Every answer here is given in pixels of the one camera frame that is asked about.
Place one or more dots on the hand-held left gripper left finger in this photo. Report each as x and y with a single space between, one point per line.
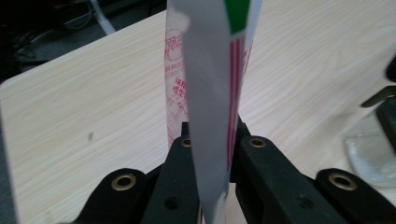
174 174

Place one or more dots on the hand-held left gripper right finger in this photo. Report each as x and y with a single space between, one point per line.
264 174

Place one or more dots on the red and white plastic bag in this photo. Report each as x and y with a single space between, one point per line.
208 93

